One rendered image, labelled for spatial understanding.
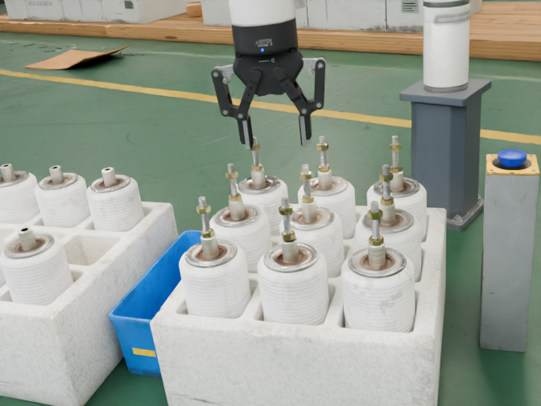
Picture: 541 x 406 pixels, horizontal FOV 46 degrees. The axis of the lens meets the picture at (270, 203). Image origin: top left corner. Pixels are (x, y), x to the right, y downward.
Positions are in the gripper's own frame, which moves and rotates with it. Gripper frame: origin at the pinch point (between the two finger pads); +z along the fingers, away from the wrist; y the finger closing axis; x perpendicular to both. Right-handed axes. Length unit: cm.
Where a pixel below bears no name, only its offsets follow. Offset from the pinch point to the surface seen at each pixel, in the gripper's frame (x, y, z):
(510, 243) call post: 10.8, 31.8, 23.1
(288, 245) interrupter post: -0.6, 0.2, 15.4
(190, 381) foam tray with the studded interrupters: -4.3, -15.8, 35.1
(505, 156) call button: 13.1, 30.9, 10.1
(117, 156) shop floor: 113, -67, 43
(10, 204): 31, -57, 21
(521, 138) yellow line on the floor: 105, 57, 43
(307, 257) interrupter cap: 0.2, 2.4, 17.9
